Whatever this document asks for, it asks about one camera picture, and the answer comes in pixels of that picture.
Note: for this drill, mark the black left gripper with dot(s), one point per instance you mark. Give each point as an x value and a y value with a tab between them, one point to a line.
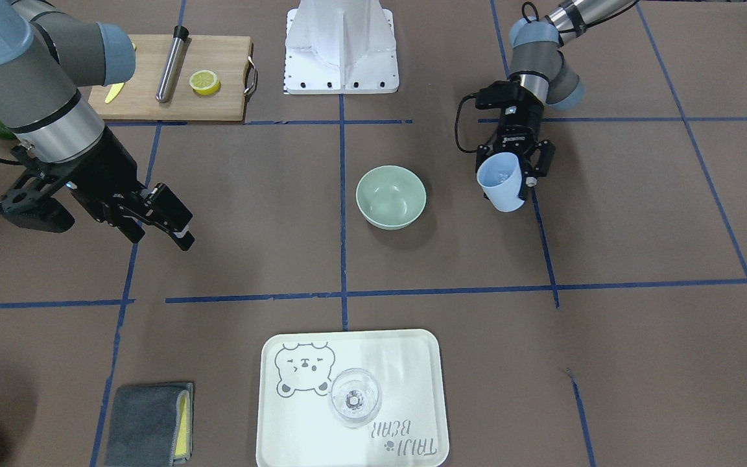
517	121

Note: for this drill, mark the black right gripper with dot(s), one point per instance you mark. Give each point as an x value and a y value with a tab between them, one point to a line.
106	176

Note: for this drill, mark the light blue plastic cup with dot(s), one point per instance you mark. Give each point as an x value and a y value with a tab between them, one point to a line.
500	178

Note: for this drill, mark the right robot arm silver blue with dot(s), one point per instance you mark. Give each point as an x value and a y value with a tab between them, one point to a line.
46	57

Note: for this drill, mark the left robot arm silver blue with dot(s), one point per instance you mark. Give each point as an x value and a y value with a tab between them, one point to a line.
537	58

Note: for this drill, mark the green ceramic bowl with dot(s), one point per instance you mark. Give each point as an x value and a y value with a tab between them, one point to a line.
390	197

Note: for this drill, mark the wooden cutting board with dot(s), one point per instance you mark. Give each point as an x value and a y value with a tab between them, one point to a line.
226	56

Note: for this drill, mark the half lemon slice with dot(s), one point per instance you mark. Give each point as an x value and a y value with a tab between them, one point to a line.
205	83

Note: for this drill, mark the metal muddler rod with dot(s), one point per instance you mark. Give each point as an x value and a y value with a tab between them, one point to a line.
173	65

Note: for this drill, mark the grey yellow cleaning cloth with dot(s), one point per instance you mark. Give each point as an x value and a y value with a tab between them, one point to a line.
151	425

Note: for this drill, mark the cream bear tray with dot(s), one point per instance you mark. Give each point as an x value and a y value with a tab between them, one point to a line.
297	427

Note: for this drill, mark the clear wine glass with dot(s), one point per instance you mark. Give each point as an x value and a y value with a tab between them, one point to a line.
355	397

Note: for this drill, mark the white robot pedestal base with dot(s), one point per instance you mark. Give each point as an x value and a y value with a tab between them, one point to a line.
340	47

